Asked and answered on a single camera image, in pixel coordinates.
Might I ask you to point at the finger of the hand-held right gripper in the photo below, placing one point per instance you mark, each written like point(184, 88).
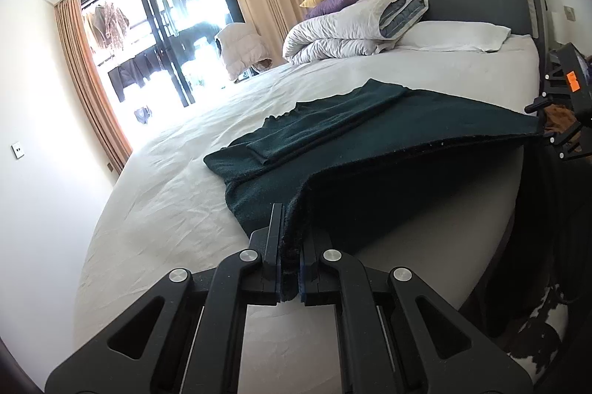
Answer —
point(565, 141)
point(542, 103)

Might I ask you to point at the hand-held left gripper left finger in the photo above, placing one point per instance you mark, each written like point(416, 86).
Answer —
point(276, 255)

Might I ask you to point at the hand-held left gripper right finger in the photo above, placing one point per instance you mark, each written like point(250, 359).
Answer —
point(310, 278)

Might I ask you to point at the dark green sweater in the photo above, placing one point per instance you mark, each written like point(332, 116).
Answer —
point(379, 130)

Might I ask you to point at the bed with white sheet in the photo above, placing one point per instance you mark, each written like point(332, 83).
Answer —
point(185, 199)

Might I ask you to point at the white pillow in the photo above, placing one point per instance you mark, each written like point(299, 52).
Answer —
point(453, 35)

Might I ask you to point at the cowhide rug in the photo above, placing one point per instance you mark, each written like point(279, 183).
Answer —
point(536, 343)

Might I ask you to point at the white puffer jacket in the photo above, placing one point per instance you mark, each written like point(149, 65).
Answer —
point(240, 49)

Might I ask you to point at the folded white duvet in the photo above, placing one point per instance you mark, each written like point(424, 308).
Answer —
point(342, 28)

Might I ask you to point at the purple pillow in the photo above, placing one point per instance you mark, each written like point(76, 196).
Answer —
point(335, 3)

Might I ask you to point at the glass sliding door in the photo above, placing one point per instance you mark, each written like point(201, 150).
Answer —
point(157, 33)

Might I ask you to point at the bedside wall switch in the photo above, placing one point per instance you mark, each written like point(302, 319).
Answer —
point(569, 12)

